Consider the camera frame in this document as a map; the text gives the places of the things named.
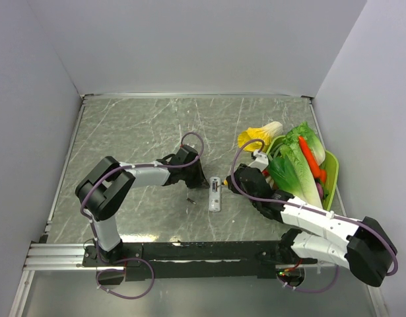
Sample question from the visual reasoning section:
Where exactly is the white remote control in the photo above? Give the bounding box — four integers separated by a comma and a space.
208, 177, 222, 213

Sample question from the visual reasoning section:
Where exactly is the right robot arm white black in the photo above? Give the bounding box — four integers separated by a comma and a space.
225, 164, 397, 287

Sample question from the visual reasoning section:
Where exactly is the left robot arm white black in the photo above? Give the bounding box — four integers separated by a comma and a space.
75, 145, 209, 265

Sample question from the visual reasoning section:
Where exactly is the green toy lettuce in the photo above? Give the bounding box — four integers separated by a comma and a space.
267, 143, 322, 208

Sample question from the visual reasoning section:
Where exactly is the yellow toy cabbage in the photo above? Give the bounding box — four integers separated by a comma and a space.
238, 122, 283, 152

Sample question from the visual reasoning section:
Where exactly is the orange toy carrot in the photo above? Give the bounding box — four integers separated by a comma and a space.
298, 136, 327, 184

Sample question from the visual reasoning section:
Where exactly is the green toy napa cabbage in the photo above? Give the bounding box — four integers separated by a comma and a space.
283, 122, 325, 165

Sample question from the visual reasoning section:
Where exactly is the green plastic basket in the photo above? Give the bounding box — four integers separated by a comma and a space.
265, 135, 339, 211

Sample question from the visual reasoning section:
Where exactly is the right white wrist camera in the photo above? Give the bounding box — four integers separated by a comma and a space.
249, 149, 269, 172

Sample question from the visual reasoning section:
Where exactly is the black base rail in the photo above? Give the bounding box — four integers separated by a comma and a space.
82, 240, 319, 282

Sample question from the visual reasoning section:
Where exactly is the base left purple cable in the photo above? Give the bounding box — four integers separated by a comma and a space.
95, 257, 155, 300

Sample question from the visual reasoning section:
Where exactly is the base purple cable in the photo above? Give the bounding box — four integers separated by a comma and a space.
95, 257, 155, 300
277, 264, 340, 294

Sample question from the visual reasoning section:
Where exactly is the base right purple cable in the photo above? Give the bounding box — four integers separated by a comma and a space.
277, 264, 340, 294

